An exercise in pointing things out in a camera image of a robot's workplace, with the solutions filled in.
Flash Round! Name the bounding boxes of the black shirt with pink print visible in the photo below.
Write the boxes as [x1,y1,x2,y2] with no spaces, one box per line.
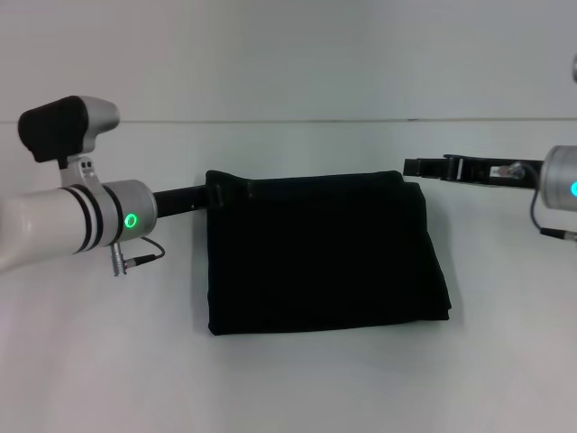
[205,169,453,337]

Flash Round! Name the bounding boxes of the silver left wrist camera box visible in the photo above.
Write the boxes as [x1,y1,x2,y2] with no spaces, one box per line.
[17,95,122,189]

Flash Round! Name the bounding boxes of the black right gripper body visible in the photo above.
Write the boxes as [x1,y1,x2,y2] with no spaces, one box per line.
[443,153,546,191]

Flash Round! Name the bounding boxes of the small metal left wrist connector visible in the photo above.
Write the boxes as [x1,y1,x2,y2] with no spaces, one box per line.
[109,242,126,278]

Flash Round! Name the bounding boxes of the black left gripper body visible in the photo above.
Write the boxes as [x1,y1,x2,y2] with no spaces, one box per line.
[151,183,213,219]

